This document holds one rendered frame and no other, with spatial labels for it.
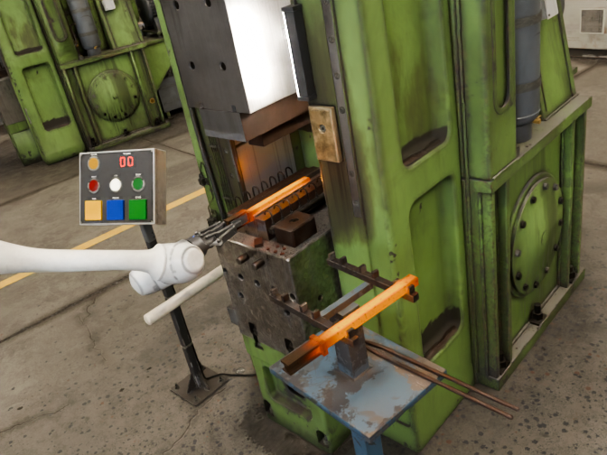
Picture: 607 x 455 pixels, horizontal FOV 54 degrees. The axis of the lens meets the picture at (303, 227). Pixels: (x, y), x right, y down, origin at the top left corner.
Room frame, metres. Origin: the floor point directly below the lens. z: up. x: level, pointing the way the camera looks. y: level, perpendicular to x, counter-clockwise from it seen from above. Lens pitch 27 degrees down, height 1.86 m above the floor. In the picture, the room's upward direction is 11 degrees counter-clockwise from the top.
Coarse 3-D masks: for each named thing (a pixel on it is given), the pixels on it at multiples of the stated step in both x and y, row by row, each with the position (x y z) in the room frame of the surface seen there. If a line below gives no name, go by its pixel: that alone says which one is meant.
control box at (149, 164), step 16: (80, 160) 2.23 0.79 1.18; (112, 160) 2.17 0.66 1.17; (144, 160) 2.12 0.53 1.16; (160, 160) 2.13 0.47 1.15; (80, 176) 2.20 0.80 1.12; (96, 176) 2.18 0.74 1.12; (112, 176) 2.15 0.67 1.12; (128, 176) 2.12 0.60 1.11; (144, 176) 2.09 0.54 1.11; (160, 176) 2.10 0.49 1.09; (80, 192) 2.18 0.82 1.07; (96, 192) 2.15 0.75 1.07; (112, 192) 2.12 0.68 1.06; (128, 192) 2.09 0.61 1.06; (144, 192) 2.06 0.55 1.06; (160, 192) 2.08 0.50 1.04; (80, 208) 2.15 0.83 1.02; (128, 208) 2.06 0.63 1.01; (160, 208) 2.05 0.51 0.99; (80, 224) 2.12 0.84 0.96; (96, 224) 2.09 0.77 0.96; (112, 224) 2.06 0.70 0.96; (128, 224) 2.04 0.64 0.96; (144, 224) 2.02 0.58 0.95; (160, 224) 2.03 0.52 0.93
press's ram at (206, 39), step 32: (192, 0) 1.84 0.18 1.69; (224, 0) 1.73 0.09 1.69; (256, 0) 1.81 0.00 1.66; (288, 0) 1.90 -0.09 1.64; (192, 32) 1.86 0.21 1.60; (224, 32) 1.76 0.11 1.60; (256, 32) 1.79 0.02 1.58; (192, 64) 1.90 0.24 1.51; (224, 64) 1.79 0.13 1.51; (256, 64) 1.78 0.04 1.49; (288, 64) 1.86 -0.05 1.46; (192, 96) 1.93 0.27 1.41; (224, 96) 1.81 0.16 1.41; (256, 96) 1.76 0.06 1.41
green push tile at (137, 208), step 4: (132, 200) 2.06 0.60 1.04; (136, 200) 2.05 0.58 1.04; (140, 200) 2.05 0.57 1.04; (144, 200) 2.04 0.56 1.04; (132, 204) 2.05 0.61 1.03; (136, 204) 2.05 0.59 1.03; (140, 204) 2.04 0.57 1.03; (144, 204) 2.03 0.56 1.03; (132, 208) 2.05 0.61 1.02; (136, 208) 2.04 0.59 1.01; (140, 208) 2.03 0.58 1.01; (144, 208) 2.03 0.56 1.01; (132, 212) 2.04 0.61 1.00; (136, 212) 2.03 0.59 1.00; (140, 212) 2.03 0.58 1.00; (144, 212) 2.02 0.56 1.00; (132, 216) 2.03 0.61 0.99; (136, 216) 2.03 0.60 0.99; (140, 216) 2.02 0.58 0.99; (144, 216) 2.01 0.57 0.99
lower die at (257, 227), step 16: (288, 176) 2.14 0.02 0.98; (304, 176) 2.06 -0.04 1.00; (320, 176) 2.04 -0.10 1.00; (272, 192) 1.99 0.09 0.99; (304, 192) 1.93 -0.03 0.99; (320, 192) 1.96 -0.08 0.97; (240, 208) 1.93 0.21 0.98; (272, 208) 1.86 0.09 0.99; (288, 208) 1.85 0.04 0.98; (256, 224) 1.81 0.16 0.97
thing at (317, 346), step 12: (408, 276) 1.24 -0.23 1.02; (396, 288) 1.20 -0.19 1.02; (372, 300) 1.18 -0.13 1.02; (384, 300) 1.17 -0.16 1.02; (396, 300) 1.19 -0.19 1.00; (360, 312) 1.14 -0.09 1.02; (372, 312) 1.14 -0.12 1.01; (336, 324) 1.11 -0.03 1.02; (348, 324) 1.10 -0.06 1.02; (360, 324) 1.12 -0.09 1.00; (312, 336) 1.08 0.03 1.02; (324, 336) 1.08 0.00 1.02; (336, 336) 1.08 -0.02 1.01; (300, 348) 1.04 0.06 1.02; (312, 348) 1.04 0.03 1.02; (324, 348) 1.04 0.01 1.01; (288, 360) 1.01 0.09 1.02; (300, 360) 1.03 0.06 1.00; (312, 360) 1.03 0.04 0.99; (288, 372) 1.00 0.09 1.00
